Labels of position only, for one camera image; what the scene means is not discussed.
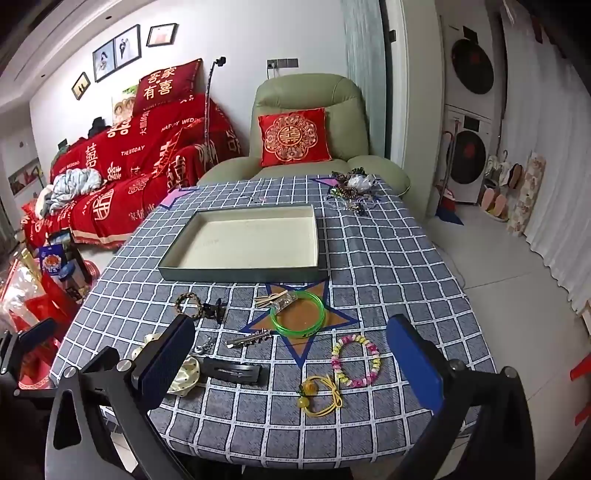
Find white tumble dryer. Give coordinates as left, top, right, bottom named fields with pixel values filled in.
left=443, top=16, right=506, bottom=121

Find yellow beaded hair tie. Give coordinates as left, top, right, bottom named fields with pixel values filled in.
left=298, top=375, right=345, bottom=411

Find row of slippers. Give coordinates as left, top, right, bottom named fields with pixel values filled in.
left=480, top=154, right=525, bottom=223

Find large black hair clip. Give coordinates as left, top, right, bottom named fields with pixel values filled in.
left=202, top=357, right=269, bottom=385

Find green leather armchair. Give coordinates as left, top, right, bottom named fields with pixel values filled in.
left=198, top=74, right=411, bottom=197

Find red embroidered cushion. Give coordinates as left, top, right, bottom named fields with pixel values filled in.
left=257, top=107, right=333, bottom=168

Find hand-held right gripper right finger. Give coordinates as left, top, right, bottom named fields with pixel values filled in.
left=386, top=315, right=536, bottom=480

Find black framed wedding photo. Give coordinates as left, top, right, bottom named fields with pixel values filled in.
left=115, top=24, right=141, bottom=70

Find pile of mixed jewelry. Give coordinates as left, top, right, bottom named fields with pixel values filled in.
left=323, top=168, right=382, bottom=215

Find grey tray with cream inside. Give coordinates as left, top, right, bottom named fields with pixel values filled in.
left=158, top=205, right=320, bottom=283

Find white washing machine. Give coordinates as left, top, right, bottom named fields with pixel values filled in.
left=445, top=105, right=504, bottom=204

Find blue gift box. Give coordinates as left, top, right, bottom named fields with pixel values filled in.
left=39, top=244, right=88, bottom=296

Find brown star marker blue edge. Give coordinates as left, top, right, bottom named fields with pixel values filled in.
left=240, top=277, right=358, bottom=367

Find pastel flower bead bracelet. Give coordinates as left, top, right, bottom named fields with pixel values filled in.
left=331, top=335, right=382, bottom=388

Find red printed pillow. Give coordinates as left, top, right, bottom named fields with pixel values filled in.
left=131, top=59, right=203, bottom=116

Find silver duckbill hair clip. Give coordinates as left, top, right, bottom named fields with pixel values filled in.
left=225, top=329, right=273, bottom=348

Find red broom and dustpan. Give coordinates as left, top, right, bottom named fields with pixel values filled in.
left=434, top=131, right=465, bottom=227

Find black framed portrait photo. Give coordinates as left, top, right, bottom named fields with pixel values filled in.
left=92, top=39, right=116, bottom=84

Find floral patterned board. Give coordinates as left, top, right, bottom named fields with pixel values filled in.
left=508, top=154, right=548, bottom=236

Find crumpled grey clothes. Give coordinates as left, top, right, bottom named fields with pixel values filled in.
left=36, top=168, right=102, bottom=217

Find red gift bags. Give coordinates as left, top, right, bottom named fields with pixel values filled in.
left=0, top=258, right=93, bottom=393

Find brown braided hair tie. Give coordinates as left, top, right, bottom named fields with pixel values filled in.
left=174, top=294, right=204, bottom=319

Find red printed sofa cover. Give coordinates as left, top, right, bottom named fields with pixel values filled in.
left=21, top=92, right=243, bottom=250

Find green plastic bangle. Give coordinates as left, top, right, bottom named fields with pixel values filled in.
left=270, top=291, right=328, bottom=337

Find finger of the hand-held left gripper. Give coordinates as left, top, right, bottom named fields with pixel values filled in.
left=0, top=318, right=58, bottom=377

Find unframed photo poster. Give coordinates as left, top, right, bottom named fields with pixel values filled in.
left=112, top=85, right=139, bottom=126

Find white curtain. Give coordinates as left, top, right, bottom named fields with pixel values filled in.
left=503, top=0, right=591, bottom=319

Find cream satin scrunchie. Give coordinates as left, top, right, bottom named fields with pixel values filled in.
left=131, top=333, right=202, bottom=396

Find grey checked tablecloth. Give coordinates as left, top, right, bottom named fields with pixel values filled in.
left=48, top=174, right=497, bottom=472

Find black phone holder stand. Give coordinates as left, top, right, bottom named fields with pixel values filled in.
left=201, top=56, right=228, bottom=171

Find small black claw clip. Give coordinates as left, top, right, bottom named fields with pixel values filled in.
left=199, top=299, right=227, bottom=324

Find framed wall picture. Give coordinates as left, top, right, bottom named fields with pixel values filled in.
left=8, top=157, right=42, bottom=195

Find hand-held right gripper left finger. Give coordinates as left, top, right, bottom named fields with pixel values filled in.
left=44, top=315, right=197, bottom=480

